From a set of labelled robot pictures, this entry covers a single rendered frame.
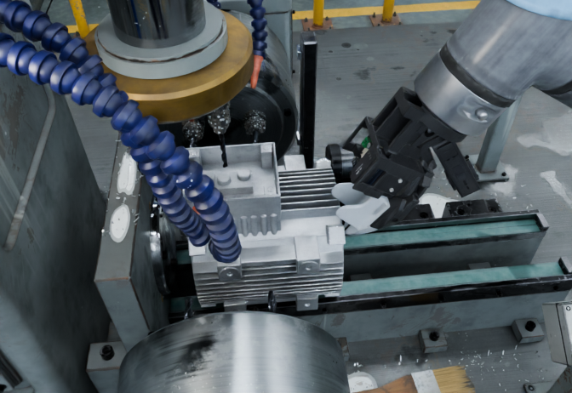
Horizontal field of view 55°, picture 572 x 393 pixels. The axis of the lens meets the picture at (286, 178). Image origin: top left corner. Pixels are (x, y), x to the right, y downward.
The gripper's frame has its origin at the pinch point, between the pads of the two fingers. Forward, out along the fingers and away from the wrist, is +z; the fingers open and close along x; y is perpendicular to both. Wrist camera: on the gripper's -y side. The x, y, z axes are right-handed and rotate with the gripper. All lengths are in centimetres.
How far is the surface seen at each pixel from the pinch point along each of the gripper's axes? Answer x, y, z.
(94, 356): 5.6, 23.6, 32.7
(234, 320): 16.4, 17.5, 0.9
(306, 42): -18.3, 11.9, -12.1
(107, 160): -48, 24, 47
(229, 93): 0.4, 23.8, -12.6
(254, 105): -26.7, 10.0, 5.5
